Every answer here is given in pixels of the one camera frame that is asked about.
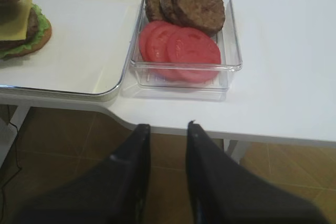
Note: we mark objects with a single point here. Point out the brown burger patty on burger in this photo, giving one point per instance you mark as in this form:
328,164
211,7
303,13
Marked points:
32,30

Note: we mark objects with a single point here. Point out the left red tomato slice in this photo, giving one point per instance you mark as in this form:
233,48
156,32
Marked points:
144,36

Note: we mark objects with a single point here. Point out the clear bin patties and tomatoes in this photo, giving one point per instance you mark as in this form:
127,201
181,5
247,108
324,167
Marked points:
188,80

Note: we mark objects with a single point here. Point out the white rectangular serving tray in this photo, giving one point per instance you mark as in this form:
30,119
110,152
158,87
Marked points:
107,95

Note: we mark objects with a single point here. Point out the middle brown patty in bin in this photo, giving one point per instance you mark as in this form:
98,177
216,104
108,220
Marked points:
167,8

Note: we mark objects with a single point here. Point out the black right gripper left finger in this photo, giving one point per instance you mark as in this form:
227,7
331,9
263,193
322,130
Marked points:
114,191

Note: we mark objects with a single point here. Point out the brown patty in bin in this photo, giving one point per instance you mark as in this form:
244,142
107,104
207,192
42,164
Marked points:
207,16
154,11
167,8

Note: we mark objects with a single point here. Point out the middle red tomato slice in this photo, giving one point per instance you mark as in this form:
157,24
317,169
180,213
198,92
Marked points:
156,43

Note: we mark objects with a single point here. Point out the white paper tray liner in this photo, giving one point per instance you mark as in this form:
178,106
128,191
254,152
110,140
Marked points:
87,49

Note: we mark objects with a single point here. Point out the red tomato slice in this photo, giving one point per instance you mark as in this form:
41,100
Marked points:
144,36
156,43
189,45

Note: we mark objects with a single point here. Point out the bottom bun of burger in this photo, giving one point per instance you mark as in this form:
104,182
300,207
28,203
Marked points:
35,47

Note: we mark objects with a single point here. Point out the left brown patty in bin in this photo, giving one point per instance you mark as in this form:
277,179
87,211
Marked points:
154,11

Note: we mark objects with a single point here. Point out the front red tomato slice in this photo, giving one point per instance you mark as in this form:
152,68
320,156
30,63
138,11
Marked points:
189,45

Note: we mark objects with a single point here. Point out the front brown patty in bin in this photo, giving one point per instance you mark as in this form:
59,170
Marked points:
207,16

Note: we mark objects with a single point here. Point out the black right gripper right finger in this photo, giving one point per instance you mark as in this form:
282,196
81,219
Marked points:
222,191

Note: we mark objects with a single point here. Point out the green lettuce leaf on burger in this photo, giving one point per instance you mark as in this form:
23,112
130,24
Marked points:
42,26

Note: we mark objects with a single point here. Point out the yellow cheese slice on burger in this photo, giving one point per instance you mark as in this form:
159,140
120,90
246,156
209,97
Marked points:
14,20

